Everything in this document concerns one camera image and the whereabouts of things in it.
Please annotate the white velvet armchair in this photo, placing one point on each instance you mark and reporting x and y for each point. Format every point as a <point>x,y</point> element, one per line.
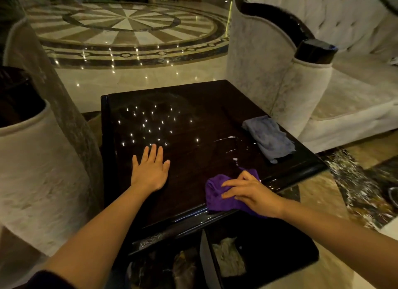
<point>40,161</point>

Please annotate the person's left little finger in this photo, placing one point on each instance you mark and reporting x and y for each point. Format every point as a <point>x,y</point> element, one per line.
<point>135,163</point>

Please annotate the person's left hand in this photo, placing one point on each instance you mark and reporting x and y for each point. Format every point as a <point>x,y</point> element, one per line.
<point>149,175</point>

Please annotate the white tufted sofa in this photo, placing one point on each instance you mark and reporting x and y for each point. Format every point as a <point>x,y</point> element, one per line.
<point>326,80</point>

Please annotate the person's right forearm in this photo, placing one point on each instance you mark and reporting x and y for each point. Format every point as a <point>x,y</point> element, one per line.
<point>339,239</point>

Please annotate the round metal object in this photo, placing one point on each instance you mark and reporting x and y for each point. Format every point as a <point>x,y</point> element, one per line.
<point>394,197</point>

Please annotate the white liquid spill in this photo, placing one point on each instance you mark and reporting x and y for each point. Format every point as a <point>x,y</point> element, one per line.
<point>231,149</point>

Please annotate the dark sleeve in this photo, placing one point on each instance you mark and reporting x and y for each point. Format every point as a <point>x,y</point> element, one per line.
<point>46,281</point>

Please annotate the person's right thumb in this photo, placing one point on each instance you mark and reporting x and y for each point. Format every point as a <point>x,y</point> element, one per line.
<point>229,194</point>

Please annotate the dark glossy wooden table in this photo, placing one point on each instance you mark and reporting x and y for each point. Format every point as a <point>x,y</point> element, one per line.
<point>192,133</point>

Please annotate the person's left thumb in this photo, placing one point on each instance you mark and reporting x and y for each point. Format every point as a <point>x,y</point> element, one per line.
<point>166,166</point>

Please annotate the person's left forearm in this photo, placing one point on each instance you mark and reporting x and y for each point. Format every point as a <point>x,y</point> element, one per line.
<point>93,239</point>

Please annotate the black two-compartment bin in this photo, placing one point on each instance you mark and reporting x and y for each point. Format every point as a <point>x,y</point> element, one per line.
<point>273,251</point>

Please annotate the person's left middle finger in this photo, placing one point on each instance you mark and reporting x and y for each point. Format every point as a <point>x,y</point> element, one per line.
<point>152,153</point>

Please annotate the crumpled pale waste paper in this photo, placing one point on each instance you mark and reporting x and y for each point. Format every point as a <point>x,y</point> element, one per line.
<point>228,257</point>

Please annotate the person's right hand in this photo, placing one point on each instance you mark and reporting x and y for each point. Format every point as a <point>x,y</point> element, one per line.
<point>258,197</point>

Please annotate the grey cleaning cloth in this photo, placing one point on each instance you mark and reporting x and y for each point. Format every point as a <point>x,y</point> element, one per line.
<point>269,138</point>

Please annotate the purple cleaning cloth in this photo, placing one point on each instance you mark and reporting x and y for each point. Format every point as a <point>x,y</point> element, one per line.
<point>216,194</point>

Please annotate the crumpled dark waste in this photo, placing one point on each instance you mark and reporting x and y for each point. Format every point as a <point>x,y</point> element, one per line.
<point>185,268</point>

